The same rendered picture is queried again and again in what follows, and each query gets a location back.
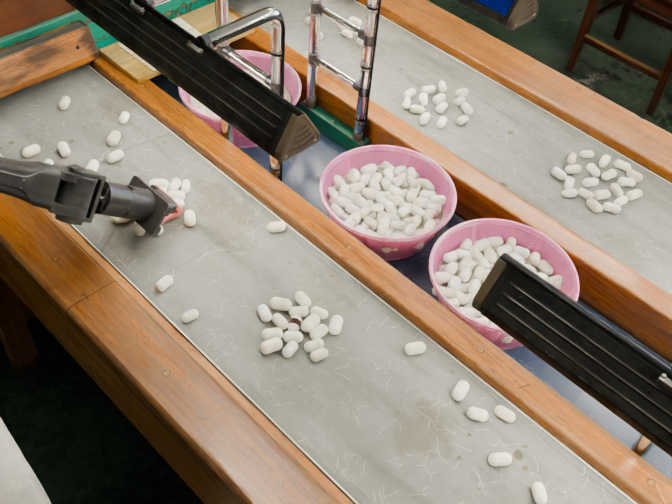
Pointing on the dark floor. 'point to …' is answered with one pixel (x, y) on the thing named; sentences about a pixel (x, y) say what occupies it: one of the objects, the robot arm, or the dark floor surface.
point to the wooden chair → (623, 36)
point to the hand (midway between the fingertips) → (177, 211)
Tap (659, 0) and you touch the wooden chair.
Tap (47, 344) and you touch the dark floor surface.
